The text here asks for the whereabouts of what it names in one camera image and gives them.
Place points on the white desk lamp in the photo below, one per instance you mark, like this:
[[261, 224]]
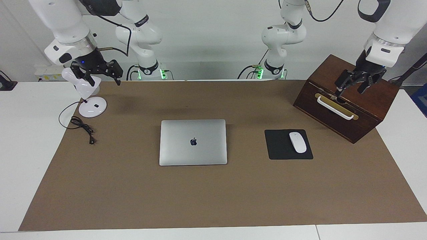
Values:
[[93, 108]]

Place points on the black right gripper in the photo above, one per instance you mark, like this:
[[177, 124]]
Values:
[[88, 60]]

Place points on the black clamp mount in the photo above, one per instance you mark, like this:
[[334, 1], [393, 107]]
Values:
[[6, 85]]

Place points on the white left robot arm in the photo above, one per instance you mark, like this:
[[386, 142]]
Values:
[[283, 35]]

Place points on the white computer mouse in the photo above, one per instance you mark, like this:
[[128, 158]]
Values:
[[298, 142]]

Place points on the silver grey laptop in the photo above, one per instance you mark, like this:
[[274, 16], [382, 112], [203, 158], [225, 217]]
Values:
[[206, 146]]

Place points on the brown paper table mat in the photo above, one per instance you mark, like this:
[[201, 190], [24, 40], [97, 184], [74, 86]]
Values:
[[233, 193]]

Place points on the white power strip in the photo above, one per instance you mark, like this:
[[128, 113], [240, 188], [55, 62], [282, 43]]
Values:
[[50, 71]]

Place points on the blue object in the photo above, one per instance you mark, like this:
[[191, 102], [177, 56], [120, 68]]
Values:
[[421, 100]]

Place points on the dark brown wooden box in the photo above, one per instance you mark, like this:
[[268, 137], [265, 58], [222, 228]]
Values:
[[353, 126]]

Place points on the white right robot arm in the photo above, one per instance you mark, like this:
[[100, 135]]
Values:
[[63, 23]]

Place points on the black stand pole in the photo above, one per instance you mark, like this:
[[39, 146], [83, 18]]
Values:
[[412, 68]]

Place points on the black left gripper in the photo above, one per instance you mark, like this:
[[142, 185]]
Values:
[[370, 65]]

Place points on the black mouse pad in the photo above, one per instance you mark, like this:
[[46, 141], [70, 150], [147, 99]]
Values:
[[277, 146]]

